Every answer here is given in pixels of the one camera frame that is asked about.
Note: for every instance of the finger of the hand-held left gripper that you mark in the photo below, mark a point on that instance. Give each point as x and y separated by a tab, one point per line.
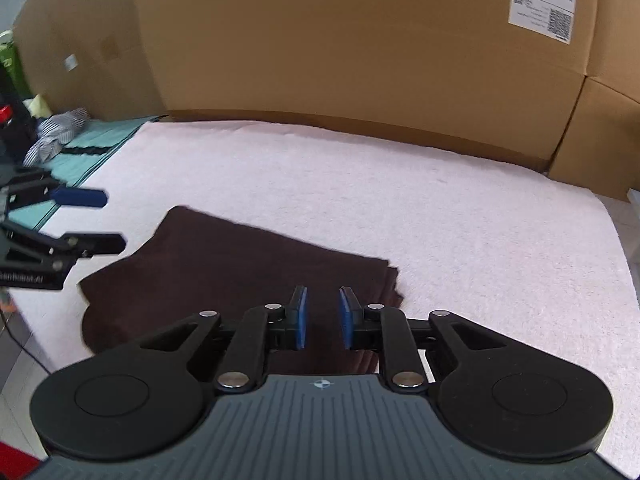
95	244
80	196

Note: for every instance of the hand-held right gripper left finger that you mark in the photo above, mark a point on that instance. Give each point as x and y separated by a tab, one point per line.
301	317

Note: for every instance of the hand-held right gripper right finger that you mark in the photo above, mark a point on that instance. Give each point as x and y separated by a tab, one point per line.
345	317

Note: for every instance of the dark brown hoodie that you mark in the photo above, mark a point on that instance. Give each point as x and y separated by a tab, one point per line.
240	280

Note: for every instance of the teal sheet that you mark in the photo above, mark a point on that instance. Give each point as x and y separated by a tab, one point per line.
87	150

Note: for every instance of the striped garment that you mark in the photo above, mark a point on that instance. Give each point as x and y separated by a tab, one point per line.
55	135

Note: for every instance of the navy blue bag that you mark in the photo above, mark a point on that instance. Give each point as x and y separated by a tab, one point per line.
15	130

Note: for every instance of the pale green packet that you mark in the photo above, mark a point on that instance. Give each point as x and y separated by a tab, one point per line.
39	105

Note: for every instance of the red-capped bottle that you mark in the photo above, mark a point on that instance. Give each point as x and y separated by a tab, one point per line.
5	114

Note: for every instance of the pale fleece blanket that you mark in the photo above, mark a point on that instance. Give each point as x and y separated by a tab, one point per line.
400	200

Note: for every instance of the small white label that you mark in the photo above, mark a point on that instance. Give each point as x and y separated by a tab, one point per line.
71	62

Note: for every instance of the cardboard side panel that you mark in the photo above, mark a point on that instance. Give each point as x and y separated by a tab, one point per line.
85	45

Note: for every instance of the green bag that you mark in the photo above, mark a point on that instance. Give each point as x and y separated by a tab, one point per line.
11	60

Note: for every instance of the person's red sweater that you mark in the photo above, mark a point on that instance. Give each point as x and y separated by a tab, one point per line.
15	460

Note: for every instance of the large cardboard box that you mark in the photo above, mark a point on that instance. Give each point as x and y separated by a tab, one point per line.
360	45

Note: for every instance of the taped cardboard box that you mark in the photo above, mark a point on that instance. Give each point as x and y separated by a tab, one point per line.
600	130

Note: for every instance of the white code label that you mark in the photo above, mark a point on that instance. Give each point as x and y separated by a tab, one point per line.
540	15

